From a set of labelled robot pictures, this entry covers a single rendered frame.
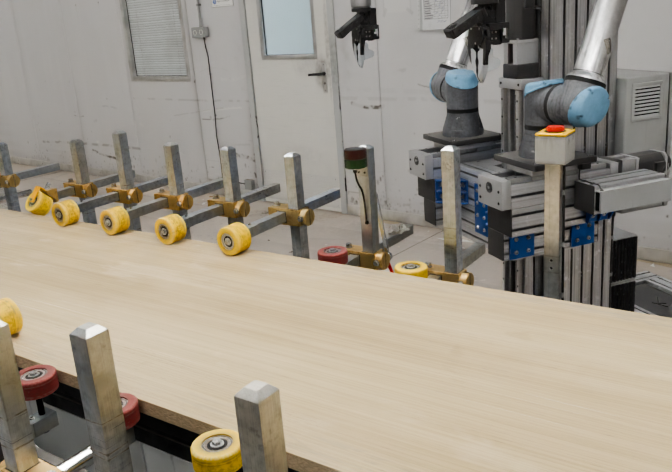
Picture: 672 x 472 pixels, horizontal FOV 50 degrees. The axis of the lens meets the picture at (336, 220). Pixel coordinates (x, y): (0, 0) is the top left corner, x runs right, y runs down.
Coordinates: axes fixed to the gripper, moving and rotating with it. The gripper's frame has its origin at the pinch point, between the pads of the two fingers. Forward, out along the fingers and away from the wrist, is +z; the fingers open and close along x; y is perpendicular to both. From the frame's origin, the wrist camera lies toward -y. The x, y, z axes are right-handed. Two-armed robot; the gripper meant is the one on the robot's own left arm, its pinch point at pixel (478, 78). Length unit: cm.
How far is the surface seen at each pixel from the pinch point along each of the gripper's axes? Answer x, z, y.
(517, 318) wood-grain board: -55, 42, -25
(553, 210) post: -35.2, 27.7, -2.2
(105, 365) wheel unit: -78, 22, -103
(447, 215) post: -13.2, 31.6, -17.7
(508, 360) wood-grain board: -69, 42, -36
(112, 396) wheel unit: -78, 26, -102
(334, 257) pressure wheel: 0, 42, -44
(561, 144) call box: -38.0, 11.9, -2.4
